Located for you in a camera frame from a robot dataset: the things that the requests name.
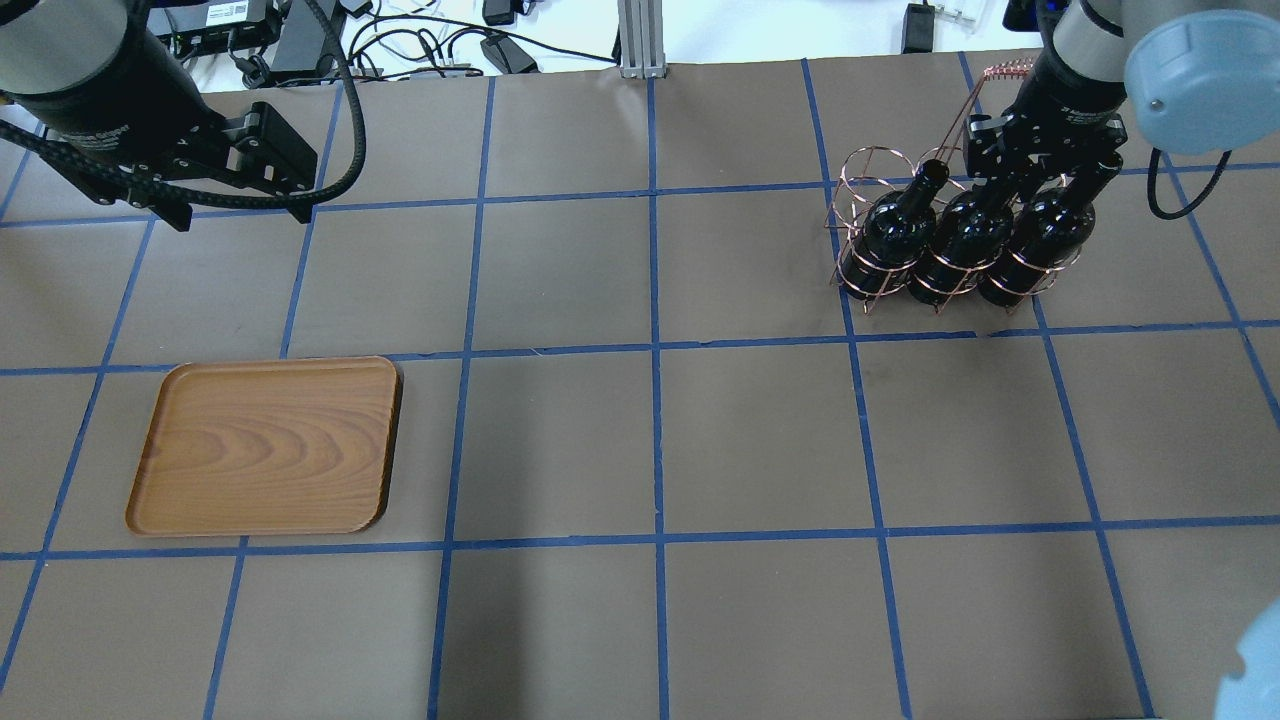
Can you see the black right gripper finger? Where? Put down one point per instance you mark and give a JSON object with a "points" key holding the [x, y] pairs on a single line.
{"points": [[1094, 174], [1003, 190]]}

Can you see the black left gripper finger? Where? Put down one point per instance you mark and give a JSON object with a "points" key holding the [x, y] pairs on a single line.
{"points": [[177, 214], [269, 155]]}

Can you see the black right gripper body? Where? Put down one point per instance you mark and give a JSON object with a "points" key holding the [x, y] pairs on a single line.
{"points": [[1075, 100]]}

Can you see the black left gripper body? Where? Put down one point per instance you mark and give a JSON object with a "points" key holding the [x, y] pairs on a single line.
{"points": [[95, 100]]}

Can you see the dark wine bottle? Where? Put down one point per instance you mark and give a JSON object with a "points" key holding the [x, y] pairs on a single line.
{"points": [[893, 236], [967, 241], [1047, 236]]}

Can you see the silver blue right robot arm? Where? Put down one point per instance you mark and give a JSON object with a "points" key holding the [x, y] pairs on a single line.
{"points": [[1201, 76]]}

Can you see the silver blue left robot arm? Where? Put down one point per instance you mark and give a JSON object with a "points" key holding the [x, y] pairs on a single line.
{"points": [[54, 46]]}

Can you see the brown wooden tray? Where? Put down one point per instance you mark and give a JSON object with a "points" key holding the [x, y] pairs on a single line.
{"points": [[268, 448]]}

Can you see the copper wire wine rack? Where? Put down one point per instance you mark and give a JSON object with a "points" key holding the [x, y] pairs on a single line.
{"points": [[872, 171]]}

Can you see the aluminium frame post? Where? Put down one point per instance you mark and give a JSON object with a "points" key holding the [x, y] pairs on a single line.
{"points": [[640, 32]]}

